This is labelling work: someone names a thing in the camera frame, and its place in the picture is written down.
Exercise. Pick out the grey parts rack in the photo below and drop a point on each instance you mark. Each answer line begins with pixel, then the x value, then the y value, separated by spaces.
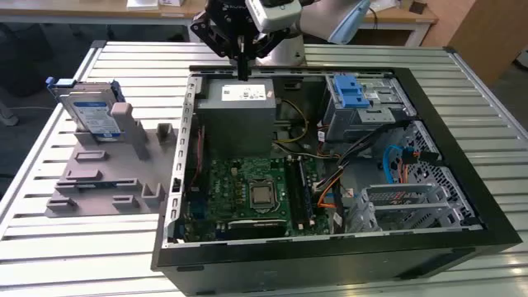
pixel 123 173

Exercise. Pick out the small black desk object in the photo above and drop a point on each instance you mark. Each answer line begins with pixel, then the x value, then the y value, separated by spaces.
pixel 419 7

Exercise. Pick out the blue plastic drive latch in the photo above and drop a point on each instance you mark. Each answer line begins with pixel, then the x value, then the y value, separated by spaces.
pixel 348 92

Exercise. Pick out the grey power supply unit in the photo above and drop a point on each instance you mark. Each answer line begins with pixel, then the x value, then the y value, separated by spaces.
pixel 235 130

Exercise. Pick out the white box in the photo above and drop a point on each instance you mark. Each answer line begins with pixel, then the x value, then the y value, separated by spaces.
pixel 142 3
pixel 171 2

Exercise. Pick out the silver CPU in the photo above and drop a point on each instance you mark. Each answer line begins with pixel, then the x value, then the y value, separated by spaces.
pixel 262 195

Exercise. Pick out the metal optical drive cage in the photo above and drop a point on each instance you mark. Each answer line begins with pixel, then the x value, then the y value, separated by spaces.
pixel 371 117

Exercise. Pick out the hard disk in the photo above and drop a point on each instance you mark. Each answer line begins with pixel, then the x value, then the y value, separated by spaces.
pixel 92 117

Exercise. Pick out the wooden desk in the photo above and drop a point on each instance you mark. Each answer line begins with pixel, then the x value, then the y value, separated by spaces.
pixel 83 7

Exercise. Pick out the black RAM slot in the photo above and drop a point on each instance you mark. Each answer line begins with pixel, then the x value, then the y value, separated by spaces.
pixel 299 191
pixel 294 191

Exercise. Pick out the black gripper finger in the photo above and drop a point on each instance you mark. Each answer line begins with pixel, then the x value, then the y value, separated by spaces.
pixel 268 43
pixel 215 37

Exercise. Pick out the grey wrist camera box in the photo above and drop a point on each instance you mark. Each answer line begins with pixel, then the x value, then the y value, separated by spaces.
pixel 276 15

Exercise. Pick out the metal disk bay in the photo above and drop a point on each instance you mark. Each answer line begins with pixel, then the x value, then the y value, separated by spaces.
pixel 412 206

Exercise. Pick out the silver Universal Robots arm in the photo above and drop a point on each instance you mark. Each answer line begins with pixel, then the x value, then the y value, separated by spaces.
pixel 288 52

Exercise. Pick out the grey furniture foot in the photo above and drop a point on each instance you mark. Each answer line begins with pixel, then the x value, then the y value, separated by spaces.
pixel 8 117

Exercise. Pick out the black graphics card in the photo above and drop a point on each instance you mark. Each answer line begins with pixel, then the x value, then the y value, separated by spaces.
pixel 255 229

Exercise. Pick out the black PC case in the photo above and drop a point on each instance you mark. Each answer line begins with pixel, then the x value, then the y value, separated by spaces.
pixel 288 272

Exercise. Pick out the CPU socket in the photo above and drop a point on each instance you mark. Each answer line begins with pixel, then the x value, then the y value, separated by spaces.
pixel 262 182

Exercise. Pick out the green motherboard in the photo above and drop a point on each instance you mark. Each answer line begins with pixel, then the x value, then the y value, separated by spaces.
pixel 231 173

